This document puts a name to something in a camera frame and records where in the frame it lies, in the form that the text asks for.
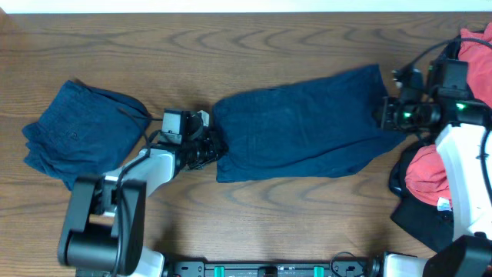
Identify dark navy shorts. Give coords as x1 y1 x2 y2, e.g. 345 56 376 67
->
212 65 406 182

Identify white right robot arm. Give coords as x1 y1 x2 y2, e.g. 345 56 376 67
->
375 97 491 277

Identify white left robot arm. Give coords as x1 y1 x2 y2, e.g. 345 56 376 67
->
57 128 227 276

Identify red t-shirt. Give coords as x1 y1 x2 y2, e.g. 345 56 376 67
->
404 41 491 211

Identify black patterned garment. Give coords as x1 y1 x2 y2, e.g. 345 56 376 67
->
433 35 461 75

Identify folded blue shorts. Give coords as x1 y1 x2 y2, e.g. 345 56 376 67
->
22 81 151 190

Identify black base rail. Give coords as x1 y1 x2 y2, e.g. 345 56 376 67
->
161 252 384 277

